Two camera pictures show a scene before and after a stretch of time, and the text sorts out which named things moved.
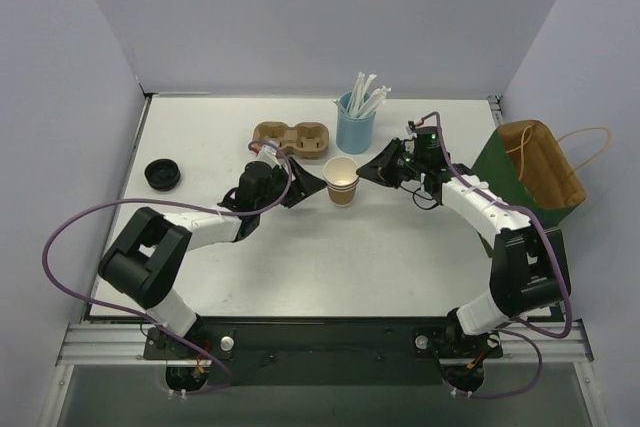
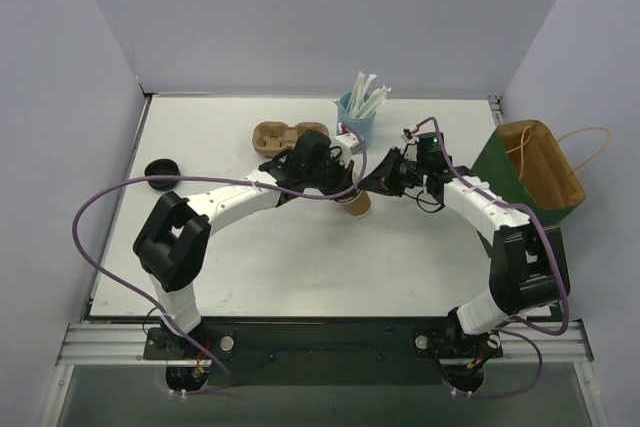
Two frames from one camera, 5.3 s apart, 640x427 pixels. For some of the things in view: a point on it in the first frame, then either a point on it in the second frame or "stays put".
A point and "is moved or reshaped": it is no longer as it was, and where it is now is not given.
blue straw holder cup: (354, 135) stays put
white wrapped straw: (373, 103) stays put
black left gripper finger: (306, 182) to (345, 195)
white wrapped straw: (356, 97) stays put
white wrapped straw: (364, 95) stays put
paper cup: (340, 175) is moved or reshaped
